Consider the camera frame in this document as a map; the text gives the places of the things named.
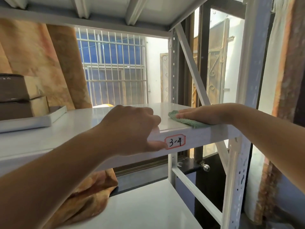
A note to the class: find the person's left thumb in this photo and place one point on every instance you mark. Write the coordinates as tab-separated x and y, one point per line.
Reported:
157	146

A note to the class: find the white flat tray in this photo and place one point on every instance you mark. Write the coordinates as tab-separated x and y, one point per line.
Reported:
31	120

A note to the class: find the white metal shelving rack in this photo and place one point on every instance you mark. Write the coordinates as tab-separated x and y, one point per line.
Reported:
133	131

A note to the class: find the person's left hand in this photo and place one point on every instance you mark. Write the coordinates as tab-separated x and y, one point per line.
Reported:
128	131

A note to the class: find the person's right forearm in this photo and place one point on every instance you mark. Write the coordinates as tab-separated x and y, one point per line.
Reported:
269	135

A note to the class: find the white and orange curtain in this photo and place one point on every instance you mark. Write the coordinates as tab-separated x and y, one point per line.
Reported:
283	92

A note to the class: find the person's right fingers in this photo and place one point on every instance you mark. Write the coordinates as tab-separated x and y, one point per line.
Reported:
185	114

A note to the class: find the brown ornamental metal gate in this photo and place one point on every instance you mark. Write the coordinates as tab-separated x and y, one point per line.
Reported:
214	69

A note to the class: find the dark window frame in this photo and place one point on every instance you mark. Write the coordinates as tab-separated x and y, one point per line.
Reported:
205	57

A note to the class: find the person's left forearm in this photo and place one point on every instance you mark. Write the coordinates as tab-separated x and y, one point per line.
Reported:
47	183

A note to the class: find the person's right hand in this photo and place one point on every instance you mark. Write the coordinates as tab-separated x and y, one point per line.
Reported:
202	115

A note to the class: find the green cleaning cloth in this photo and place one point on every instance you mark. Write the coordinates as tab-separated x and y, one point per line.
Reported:
185	120

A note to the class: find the red-bordered white label sticker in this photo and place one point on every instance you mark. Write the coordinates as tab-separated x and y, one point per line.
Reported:
175	141

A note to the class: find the orange patterned curtain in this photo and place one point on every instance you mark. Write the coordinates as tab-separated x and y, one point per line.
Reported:
47	66

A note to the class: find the metal window security bars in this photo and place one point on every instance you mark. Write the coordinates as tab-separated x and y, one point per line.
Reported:
112	69

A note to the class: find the brown cardboard box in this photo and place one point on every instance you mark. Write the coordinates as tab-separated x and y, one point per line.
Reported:
21	108
16	87

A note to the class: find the silver window latch knob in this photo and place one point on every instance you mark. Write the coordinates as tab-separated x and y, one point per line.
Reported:
205	166

